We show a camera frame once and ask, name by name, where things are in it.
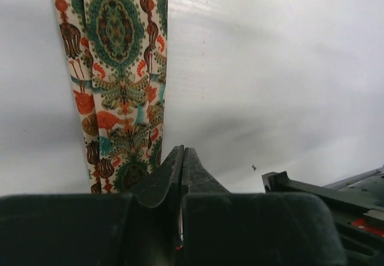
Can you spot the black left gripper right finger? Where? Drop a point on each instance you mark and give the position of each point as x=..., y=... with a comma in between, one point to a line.
x=277, y=228

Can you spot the aluminium rail frame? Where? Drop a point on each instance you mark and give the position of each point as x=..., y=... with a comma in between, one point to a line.
x=354, y=179

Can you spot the paisley patterned tie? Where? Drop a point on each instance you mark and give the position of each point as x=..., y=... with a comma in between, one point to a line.
x=116, y=51

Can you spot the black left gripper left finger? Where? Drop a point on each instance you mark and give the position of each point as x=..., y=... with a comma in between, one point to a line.
x=139, y=227

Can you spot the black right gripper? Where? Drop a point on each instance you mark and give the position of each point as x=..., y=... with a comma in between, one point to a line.
x=357, y=211

